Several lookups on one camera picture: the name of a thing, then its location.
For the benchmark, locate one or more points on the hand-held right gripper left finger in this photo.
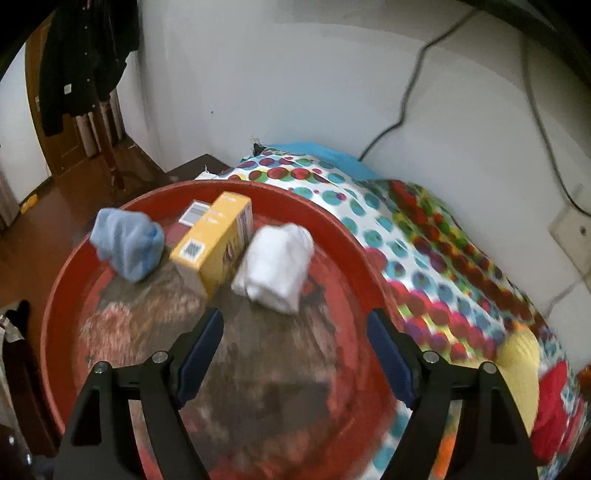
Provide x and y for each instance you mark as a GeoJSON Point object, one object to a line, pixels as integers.
{"type": "Point", "coordinates": [201, 355]}

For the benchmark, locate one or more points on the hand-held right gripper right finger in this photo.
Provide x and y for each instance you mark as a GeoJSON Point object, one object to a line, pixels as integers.
{"type": "Point", "coordinates": [390, 360]}

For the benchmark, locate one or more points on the round red plastic basin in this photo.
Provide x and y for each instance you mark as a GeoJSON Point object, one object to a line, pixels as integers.
{"type": "Point", "coordinates": [277, 392]}

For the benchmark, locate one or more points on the white cloth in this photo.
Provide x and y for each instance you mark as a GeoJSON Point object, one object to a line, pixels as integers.
{"type": "Point", "coordinates": [272, 267]}

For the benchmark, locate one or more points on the yellow carton box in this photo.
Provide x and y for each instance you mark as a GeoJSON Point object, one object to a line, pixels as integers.
{"type": "Point", "coordinates": [207, 240]}

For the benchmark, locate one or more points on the light blue cloth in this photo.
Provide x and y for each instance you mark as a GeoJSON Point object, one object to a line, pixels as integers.
{"type": "Point", "coordinates": [124, 244]}

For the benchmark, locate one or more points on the small red box white label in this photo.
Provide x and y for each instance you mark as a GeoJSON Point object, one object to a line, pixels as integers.
{"type": "Point", "coordinates": [196, 212]}

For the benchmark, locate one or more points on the red sock gold embroidery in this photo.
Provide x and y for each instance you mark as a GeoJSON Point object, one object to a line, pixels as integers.
{"type": "Point", "coordinates": [554, 406]}

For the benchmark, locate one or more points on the polka dot bed sheet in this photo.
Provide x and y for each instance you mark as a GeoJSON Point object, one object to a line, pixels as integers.
{"type": "Point", "coordinates": [415, 240]}

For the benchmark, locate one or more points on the yellow duck plush toy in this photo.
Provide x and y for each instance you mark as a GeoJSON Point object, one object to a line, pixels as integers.
{"type": "Point", "coordinates": [519, 374]}

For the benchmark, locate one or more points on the dark cloth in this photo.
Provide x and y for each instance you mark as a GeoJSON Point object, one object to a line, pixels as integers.
{"type": "Point", "coordinates": [18, 318]}

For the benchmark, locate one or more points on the dark wooden nightstand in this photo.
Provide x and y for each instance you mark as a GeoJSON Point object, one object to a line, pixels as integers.
{"type": "Point", "coordinates": [194, 167]}

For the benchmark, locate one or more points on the plain blue bed sheet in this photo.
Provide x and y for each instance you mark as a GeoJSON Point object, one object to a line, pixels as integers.
{"type": "Point", "coordinates": [332, 157]}

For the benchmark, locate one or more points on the wooden coat rack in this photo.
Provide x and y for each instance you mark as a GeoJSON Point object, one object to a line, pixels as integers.
{"type": "Point", "coordinates": [111, 152]}

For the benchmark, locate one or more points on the small yellow object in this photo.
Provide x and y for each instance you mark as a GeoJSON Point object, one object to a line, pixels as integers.
{"type": "Point", "coordinates": [28, 204]}

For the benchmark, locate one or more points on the brown wooden door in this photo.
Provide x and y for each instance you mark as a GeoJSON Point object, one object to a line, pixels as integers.
{"type": "Point", "coordinates": [57, 147]}

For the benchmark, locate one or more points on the dark hanging clothes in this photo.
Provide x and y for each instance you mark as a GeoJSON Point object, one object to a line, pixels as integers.
{"type": "Point", "coordinates": [78, 55]}

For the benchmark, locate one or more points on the beige wall plate with hole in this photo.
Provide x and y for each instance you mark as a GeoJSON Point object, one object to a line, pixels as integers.
{"type": "Point", "coordinates": [572, 235]}

